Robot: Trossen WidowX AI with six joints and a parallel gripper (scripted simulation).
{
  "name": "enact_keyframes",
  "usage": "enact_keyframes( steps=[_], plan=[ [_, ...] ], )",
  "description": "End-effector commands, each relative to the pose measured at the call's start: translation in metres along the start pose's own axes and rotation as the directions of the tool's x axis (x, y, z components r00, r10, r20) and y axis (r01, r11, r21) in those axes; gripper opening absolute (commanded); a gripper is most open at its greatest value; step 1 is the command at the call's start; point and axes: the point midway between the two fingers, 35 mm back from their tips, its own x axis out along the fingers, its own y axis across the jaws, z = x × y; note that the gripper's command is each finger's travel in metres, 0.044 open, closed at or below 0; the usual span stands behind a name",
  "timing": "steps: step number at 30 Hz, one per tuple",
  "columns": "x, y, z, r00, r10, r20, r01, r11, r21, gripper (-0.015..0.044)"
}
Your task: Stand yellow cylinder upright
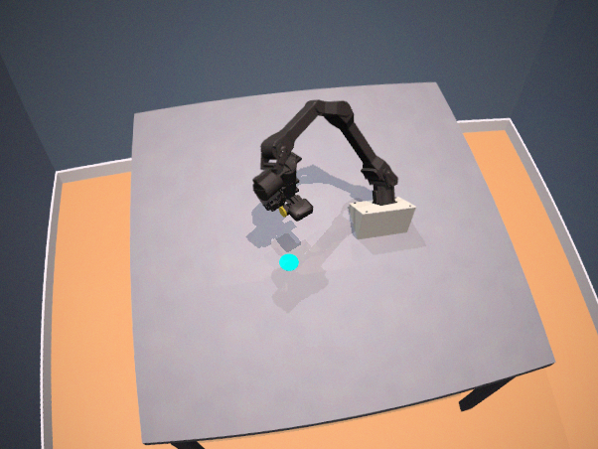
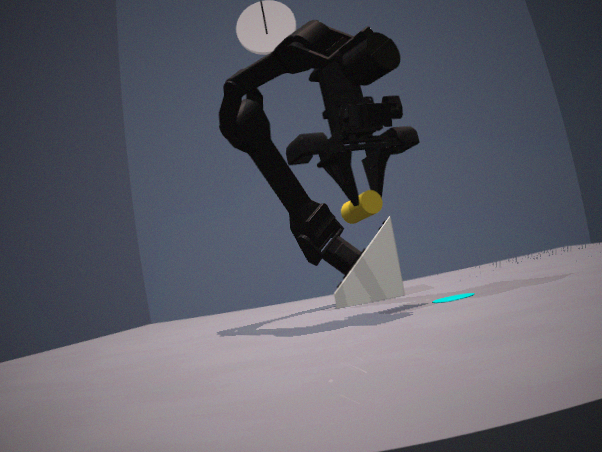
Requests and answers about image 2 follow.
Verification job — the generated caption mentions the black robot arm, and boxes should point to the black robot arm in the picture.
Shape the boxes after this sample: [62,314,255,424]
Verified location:
[219,20,403,280]

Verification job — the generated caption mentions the yellow cylinder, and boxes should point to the yellow cylinder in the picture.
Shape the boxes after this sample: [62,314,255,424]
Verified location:
[341,190,383,224]

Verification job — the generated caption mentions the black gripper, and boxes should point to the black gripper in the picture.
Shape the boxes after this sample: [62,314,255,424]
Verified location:
[286,91,420,206]

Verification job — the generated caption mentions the cyan circle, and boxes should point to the cyan circle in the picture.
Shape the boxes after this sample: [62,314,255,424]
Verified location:
[432,293,474,303]

